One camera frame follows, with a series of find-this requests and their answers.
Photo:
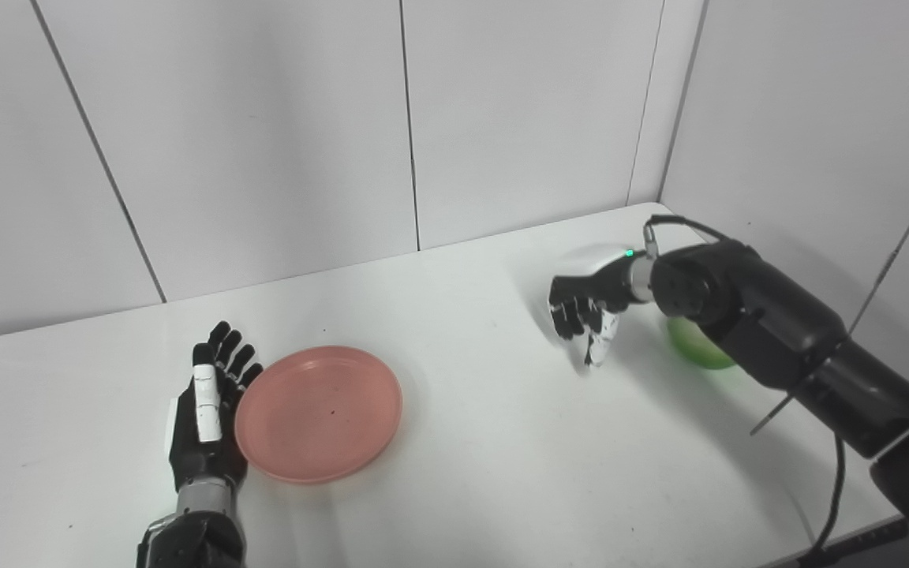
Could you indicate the green white toy cabbage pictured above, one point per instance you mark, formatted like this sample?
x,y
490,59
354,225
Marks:
x,y
695,351

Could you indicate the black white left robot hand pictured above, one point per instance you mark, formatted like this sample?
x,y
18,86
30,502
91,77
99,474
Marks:
x,y
186,450

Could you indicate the pink round plate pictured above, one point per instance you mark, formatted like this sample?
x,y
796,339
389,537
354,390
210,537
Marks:
x,y
316,414

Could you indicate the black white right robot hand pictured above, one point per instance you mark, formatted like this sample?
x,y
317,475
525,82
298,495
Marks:
x,y
608,280

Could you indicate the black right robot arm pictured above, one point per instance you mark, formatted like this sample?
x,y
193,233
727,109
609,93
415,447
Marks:
x,y
778,323

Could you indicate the black table bracket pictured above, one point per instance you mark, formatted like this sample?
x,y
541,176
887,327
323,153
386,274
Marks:
x,y
857,540

